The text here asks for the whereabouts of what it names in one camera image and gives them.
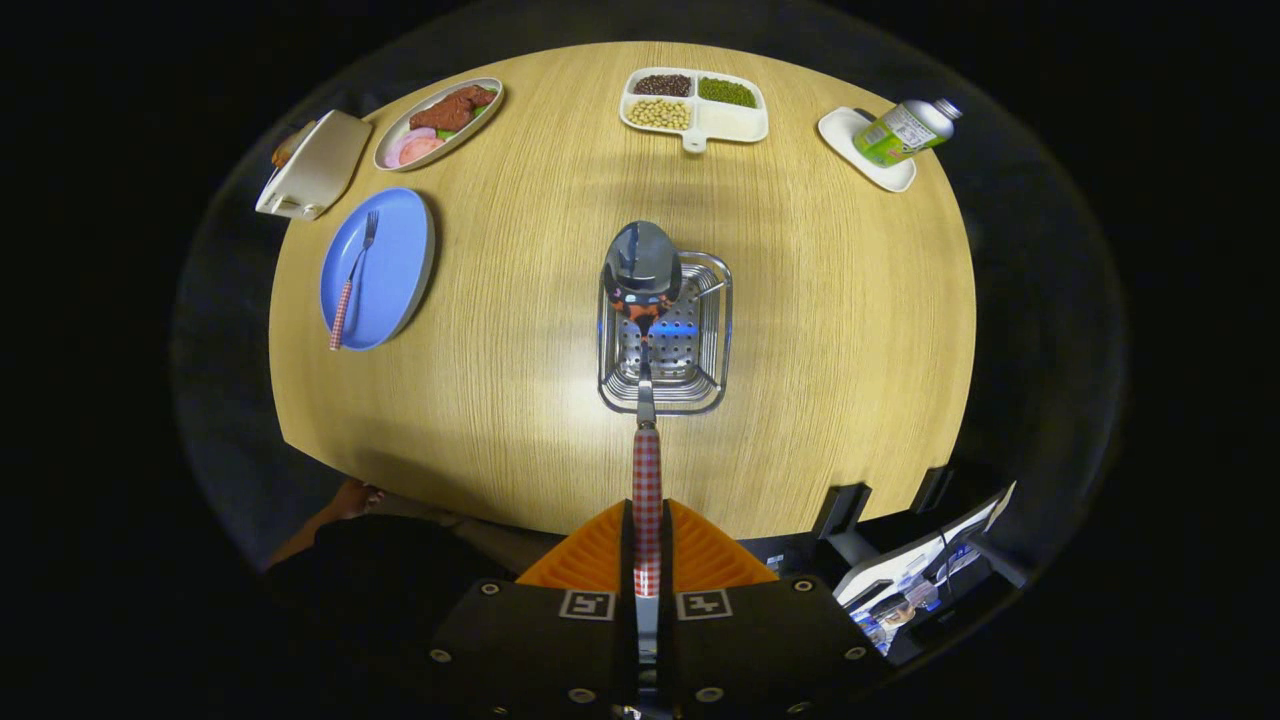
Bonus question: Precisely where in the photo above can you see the round blue plate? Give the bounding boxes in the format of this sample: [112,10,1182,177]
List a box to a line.
[319,187,437,352]

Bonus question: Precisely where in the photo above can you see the metal wire basket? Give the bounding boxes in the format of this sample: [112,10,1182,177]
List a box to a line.
[597,250,734,416]

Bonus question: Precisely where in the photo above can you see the yellow soybeans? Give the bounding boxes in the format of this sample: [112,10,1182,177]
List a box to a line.
[627,98,692,131]

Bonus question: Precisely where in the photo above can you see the toast bread slice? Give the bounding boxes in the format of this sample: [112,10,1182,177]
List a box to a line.
[271,120,317,169]

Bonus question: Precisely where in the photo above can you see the green lettuce leaf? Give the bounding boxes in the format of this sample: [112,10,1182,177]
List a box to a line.
[437,103,493,141]

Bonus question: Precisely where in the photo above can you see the white toaster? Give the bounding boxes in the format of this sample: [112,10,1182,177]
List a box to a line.
[255,109,374,221]

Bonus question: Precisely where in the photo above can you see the brown steak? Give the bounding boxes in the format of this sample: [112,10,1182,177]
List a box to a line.
[408,84,498,133]

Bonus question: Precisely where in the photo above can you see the white divided tray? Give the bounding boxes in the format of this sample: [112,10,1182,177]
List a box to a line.
[619,67,770,154]

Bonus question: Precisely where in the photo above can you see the pale pink ham slice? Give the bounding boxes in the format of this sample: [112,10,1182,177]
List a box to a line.
[384,127,437,169]

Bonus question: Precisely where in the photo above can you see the green beans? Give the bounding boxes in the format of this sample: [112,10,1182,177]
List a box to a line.
[697,77,758,109]

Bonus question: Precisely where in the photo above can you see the green label metal bottle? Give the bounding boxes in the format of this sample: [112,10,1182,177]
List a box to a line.
[853,97,964,168]

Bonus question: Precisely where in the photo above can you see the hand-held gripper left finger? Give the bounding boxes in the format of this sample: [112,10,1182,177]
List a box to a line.
[430,498,641,720]

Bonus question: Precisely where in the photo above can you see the small white dish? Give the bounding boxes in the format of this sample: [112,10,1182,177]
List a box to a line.
[817,106,917,193]

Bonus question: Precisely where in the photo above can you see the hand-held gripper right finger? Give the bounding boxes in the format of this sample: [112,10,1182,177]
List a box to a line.
[660,498,871,720]

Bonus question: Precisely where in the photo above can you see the silver laptop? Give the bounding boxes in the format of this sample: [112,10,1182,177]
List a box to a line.
[835,482,1018,661]

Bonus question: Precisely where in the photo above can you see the red checked handle fork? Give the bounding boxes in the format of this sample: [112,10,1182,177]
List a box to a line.
[329,210,380,352]

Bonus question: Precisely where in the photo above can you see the oval grey plate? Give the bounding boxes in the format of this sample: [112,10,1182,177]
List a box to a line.
[373,77,506,173]

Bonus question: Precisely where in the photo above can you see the red checked handle spoon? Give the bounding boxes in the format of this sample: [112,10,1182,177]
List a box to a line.
[602,221,684,666]

